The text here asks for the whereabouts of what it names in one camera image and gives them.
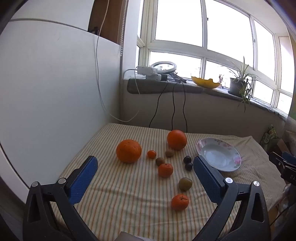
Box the white blind cord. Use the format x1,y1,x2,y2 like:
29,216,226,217
120,0,129,56

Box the brown wooden cabinet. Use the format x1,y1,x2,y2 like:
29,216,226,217
88,0,124,45

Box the long white cable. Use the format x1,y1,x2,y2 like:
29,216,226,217
96,0,140,122

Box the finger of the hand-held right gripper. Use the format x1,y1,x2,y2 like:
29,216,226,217
269,151,296,169

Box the white floral plate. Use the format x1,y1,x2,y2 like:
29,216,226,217
196,138,241,172

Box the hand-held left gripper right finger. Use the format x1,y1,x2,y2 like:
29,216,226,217
193,155,271,241

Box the ring light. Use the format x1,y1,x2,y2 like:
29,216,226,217
150,61,176,75

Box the striped cloth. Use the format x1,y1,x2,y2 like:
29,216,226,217
50,123,286,241

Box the yellow scalloped bowl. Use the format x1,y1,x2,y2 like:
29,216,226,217
191,76,221,89

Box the grey sill cloth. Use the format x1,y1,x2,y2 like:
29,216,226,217
127,78,290,121

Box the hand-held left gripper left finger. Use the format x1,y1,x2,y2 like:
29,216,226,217
23,156,99,241

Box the large white board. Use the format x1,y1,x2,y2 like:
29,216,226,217
0,18,122,204

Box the potted spider plant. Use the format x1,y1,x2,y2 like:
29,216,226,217
219,56,260,112

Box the white framed window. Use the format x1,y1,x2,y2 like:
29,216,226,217
136,0,296,116

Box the orange tangerine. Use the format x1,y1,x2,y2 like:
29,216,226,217
158,163,174,178
171,194,189,211

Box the green tangerine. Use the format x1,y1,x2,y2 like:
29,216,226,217
178,177,193,192

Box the cardboard box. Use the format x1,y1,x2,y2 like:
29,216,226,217
276,130,296,154

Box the black cable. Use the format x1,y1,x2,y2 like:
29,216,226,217
149,81,169,128
181,82,188,133
171,82,178,130

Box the white fluffy cloth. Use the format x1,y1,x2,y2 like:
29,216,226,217
278,185,294,214

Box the green snack packet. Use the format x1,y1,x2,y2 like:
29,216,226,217
261,125,278,146

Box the large orange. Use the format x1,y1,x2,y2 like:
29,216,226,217
116,139,142,164
167,130,187,151

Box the white power strip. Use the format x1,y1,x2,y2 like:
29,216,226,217
135,66,156,76

